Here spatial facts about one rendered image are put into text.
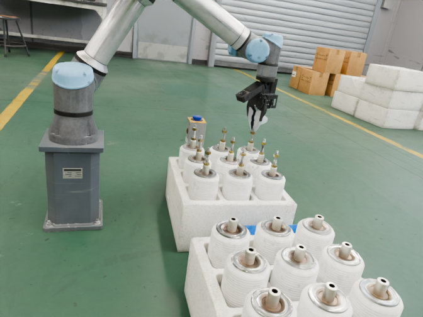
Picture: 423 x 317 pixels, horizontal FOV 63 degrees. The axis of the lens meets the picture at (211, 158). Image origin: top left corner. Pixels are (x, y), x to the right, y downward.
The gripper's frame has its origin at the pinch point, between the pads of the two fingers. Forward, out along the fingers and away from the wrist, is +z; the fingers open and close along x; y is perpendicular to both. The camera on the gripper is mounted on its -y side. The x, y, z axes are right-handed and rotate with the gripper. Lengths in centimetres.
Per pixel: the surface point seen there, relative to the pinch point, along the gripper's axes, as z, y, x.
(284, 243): 11, -36, -49
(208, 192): 14.1, -32.1, -15.8
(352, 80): 1, 254, 103
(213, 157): 12.1, -14.7, 4.0
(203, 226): 24.5, -34.3, -18.1
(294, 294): 15, -42, -59
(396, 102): 9, 239, 47
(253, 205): 17.1, -20.0, -25.0
